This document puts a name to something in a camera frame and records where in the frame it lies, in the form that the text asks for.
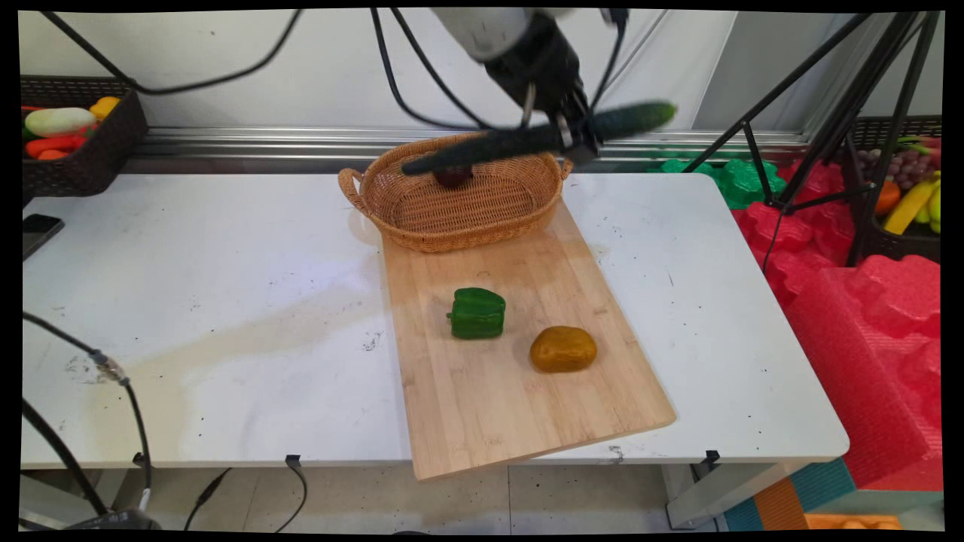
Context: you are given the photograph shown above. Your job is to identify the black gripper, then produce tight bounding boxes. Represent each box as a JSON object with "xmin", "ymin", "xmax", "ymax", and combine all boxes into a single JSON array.
[{"xmin": 484, "ymin": 14, "xmax": 605, "ymax": 162}]

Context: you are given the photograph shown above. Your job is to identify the long dark green cucumber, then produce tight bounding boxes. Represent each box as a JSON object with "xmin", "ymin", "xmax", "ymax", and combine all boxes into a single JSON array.
[{"xmin": 401, "ymin": 102, "xmax": 677, "ymax": 178}]

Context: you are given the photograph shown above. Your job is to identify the green foam mats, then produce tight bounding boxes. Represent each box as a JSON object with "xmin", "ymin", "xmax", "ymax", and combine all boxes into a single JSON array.
[{"xmin": 648, "ymin": 154, "xmax": 788, "ymax": 211}]

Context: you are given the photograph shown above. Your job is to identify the green bell pepper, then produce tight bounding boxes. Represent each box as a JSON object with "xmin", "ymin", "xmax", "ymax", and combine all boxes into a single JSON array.
[{"xmin": 447, "ymin": 288, "xmax": 507, "ymax": 340}]

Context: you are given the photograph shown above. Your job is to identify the brown potato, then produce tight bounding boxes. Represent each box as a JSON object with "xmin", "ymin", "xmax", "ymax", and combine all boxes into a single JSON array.
[{"xmin": 529, "ymin": 326, "xmax": 599, "ymax": 373}]

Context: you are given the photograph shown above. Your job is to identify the black tripod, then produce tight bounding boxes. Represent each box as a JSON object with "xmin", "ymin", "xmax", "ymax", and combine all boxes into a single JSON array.
[{"xmin": 682, "ymin": 11, "xmax": 942, "ymax": 269}]

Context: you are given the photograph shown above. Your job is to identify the bamboo cutting board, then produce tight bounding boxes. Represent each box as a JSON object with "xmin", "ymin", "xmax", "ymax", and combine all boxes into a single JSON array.
[{"xmin": 380, "ymin": 197, "xmax": 677, "ymax": 481}]

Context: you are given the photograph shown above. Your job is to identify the purple toy grapes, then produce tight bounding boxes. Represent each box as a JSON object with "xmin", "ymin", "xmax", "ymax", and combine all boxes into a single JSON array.
[{"xmin": 859, "ymin": 149, "xmax": 935, "ymax": 191}]

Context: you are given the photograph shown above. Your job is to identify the yellow toy banana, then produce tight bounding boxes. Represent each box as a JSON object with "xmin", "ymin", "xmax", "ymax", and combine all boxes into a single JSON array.
[{"xmin": 883, "ymin": 177, "xmax": 942, "ymax": 236}]

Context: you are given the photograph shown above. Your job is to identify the large black fruit basket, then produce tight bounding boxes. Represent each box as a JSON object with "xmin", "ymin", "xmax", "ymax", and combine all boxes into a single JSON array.
[{"xmin": 843, "ymin": 115, "xmax": 942, "ymax": 264}]

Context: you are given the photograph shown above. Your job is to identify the red toy chili pepper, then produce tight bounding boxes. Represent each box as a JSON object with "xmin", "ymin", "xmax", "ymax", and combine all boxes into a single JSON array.
[{"xmin": 896, "ymin": 135, "xmax": 942, "ymax": 170}]

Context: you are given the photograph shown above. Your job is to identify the red foam mats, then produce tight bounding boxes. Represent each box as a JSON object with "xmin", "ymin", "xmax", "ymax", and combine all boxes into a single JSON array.
[{"xmin": 733, "ymin": 160, "xmax": 943, "ymax": 492}]

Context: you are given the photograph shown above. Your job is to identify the white table leg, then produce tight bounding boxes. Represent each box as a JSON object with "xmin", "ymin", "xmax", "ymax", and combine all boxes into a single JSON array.
[{"xmin": 663, "ymin": 459, "xmax": 807, "ymax": 530}]

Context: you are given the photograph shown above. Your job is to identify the blue and orange floor mat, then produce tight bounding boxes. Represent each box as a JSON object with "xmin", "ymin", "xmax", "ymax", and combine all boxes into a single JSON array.
[{"xmin": 723, "ymin": 458, "xmax": 859, "ymax": 532}]

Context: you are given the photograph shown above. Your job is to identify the orange tray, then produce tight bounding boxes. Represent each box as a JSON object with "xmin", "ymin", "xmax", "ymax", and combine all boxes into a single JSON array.
[{"xmin": 804, "ymin": 514, "xmax": 903, "ymax": 531}]

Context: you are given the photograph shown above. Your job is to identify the small black woven basket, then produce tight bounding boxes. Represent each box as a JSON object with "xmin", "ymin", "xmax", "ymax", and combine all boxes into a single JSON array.
[{"xmin": 21, "ymin": 75, "xmax": 149, "ymax": 198}]

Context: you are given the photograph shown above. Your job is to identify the white toy radish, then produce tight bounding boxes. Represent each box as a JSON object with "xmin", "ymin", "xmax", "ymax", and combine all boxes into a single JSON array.
[{"xmin": 25, "ymin": 107, "xmax": 97, "ymax": 139}]

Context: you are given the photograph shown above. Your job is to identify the orange toy carrot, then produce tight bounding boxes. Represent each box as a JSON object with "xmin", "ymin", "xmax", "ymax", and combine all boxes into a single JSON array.
[{"xmin": 25, "ymin": 135, "xmax": 88, "ymax": 159}]

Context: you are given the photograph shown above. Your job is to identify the black smartphone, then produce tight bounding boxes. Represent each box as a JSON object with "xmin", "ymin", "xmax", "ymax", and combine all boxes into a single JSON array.
[{"xmin": 23, "ymin": 214, "xmax": 66, "ymax": 262}]

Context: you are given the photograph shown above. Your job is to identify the thin black camera cable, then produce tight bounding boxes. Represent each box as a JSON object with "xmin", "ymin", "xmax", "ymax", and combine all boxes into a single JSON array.
[{"xmin": 590, "ymin": 9, "xmax": 630, "ymax": 114}]

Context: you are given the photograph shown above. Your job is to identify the woven wicker basket with handles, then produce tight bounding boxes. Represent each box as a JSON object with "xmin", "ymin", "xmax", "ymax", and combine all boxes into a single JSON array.
[{"xmin": 338, "ymin": 132, "xmax": 578, "ymax": 253}]

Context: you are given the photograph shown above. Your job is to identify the aluminium wall rail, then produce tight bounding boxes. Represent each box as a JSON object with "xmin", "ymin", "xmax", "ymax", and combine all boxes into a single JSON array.
[{"xmin": 124, "ymin": 126, "xmax": 813, "ymax": 175}]

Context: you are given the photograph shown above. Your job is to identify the long black overhead cable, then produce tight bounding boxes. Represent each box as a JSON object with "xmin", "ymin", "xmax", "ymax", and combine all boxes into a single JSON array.
[{"xmin": 41, "ymin": 11, "xmax": 304, "ymax": 97}]

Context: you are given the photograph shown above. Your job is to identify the black hanging cable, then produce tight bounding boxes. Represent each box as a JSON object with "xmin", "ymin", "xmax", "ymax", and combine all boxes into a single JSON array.
[{"xmin": 275, "ymin": 459, "xmax": 310, "ymax": 533}]

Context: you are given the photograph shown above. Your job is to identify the black cable with inline plug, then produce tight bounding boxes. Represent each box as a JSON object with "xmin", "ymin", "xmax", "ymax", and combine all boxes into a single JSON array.
[{"xmin": 184, "ymin": 467, "xmax": 234, "ymax": 532}]

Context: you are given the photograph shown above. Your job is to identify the black cable with silver connector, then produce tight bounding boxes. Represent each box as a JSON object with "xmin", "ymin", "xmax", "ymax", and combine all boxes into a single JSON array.
[{"xmin": 21, "ymin": 312, "xmax": 160, "ymax": 531}]

